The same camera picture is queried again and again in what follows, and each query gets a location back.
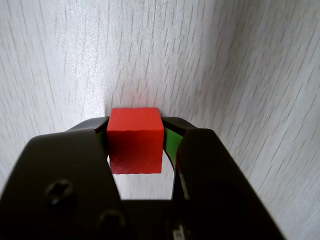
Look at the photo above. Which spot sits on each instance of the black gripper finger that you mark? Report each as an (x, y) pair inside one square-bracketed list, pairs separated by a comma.
[(220, 190), (62, 175)]

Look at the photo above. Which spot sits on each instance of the red cube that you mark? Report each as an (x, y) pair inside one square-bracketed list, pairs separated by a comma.
[(135, 147)]

